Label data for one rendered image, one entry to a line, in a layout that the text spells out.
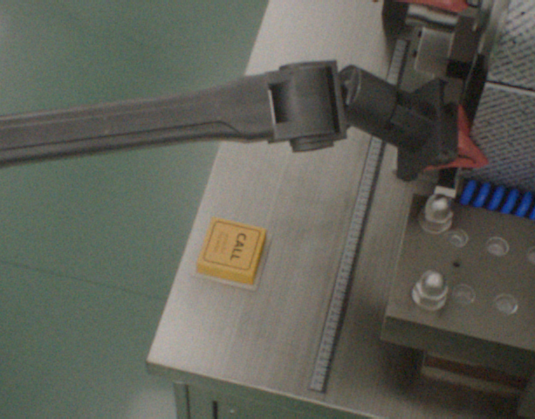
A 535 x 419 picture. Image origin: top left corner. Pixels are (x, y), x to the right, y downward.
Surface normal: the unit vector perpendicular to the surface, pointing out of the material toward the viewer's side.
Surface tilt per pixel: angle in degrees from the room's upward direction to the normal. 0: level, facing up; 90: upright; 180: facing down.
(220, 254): 0
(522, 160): 93
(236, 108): 31
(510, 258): 0
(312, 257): 0
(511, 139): 93
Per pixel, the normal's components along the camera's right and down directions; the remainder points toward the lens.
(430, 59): -0.24, 0.82
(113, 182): 0.04, -0.53
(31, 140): 0.13, -0.02
